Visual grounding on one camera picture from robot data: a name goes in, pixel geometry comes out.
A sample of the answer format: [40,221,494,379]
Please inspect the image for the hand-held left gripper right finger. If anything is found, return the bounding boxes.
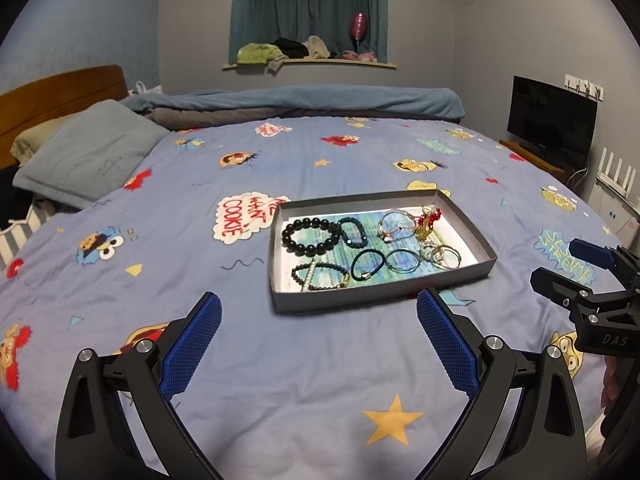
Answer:
[416,287,588,480]

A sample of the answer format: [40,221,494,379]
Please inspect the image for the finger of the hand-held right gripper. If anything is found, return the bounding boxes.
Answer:
[530,266,628,318]
[569,238,640,286]

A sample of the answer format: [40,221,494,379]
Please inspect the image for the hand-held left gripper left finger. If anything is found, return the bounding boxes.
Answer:
[55,291,224,480]

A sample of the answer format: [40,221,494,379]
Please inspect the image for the silver bangle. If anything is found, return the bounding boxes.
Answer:
[420,242,461,269]

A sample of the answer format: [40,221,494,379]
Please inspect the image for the thin teal ring bracelet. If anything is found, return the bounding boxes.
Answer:
[385,247,424,274]

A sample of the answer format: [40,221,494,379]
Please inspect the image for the grey cardboard tray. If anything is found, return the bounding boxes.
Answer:
[268,189,498,315]

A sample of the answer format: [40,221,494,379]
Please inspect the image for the black cord bracelet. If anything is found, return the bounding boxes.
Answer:
[351,248,386,284]

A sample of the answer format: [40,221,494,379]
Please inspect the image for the pink woven bracelet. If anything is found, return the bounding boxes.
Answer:
[377,210,420,243]

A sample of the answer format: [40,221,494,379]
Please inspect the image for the small black bead bracelet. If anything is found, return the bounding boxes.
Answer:
[291,261,351,292]

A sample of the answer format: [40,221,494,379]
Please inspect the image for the dark teal bead bracelet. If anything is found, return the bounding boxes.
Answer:
[337,216,369,250]

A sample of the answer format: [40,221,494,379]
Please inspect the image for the large black bead bracelet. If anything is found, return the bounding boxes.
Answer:
[281,216,344,255]

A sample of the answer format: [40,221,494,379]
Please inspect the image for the white cabinet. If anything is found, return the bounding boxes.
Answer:
[590,180,640,239]

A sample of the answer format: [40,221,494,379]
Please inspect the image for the white antenna router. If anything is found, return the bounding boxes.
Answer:
[595,147,640,192]

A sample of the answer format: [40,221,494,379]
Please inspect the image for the cartoon printed bed sheet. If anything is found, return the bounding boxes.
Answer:
[0,115,640,480]

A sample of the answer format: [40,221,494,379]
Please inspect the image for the wooden television stand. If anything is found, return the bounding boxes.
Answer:
[499,139,572,177]

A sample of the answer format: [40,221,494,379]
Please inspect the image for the black flat television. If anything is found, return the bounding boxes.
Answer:
[507,75,599,170]

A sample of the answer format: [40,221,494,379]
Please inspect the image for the printed paper sheet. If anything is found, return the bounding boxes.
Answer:
[284,205,477,292]

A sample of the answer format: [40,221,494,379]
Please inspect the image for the striped cloth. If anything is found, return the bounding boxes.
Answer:
[0,200,57,274]

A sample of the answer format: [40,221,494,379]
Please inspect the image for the blue grey pillow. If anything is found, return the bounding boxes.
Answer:
[12,100,171,210]

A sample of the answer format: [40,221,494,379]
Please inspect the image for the grey rolled blanket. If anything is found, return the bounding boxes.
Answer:
[145,106,451,131]

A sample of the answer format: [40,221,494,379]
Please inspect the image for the beige pillow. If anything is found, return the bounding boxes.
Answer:
[10,117,77,166]

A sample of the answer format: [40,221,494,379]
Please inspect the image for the blue rolled blanket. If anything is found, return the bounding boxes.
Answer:
[120,86,466,124]

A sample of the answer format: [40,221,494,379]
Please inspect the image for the wooden headboard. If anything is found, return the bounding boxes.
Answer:
[0,64,129,169]

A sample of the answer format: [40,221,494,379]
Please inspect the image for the green crumpled cloth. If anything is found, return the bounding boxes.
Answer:
[236,42,284,65]

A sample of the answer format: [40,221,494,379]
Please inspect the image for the black crumpled clothes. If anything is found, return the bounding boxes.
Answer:
[270,37,310,60]

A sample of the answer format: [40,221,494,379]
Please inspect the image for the pink foil balloon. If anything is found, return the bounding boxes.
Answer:
[350,11,370,54]

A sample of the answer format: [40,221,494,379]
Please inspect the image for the beige crumpled clothes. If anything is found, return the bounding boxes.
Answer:
[302,35,332,60]

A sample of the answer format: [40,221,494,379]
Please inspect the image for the teal window curtain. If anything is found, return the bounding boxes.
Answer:
[229,0,390,64]

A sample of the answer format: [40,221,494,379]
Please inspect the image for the white television cable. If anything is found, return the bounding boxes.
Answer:
[569,161,592,192]

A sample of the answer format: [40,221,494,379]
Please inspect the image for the red and gold charm bracelet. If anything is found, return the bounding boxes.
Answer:
[414,205,444,242]

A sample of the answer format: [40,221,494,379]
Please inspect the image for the white wall hook rack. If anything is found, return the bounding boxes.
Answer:
[565,74,605,100]

